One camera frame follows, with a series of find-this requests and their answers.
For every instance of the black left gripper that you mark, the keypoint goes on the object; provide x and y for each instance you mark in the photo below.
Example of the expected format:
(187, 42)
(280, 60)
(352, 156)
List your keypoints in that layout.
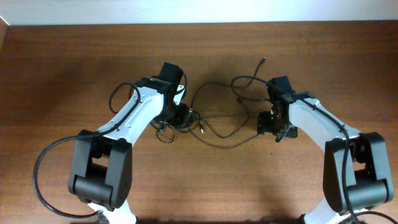
(178, 119)

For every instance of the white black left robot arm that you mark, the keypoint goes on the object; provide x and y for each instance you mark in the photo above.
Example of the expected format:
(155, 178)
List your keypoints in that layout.
(101, 171)

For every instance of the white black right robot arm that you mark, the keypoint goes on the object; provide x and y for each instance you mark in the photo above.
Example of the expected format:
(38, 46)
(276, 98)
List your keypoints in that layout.
(356, 172)

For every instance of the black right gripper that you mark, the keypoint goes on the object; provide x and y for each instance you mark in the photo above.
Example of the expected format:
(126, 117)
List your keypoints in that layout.
(263, 123)

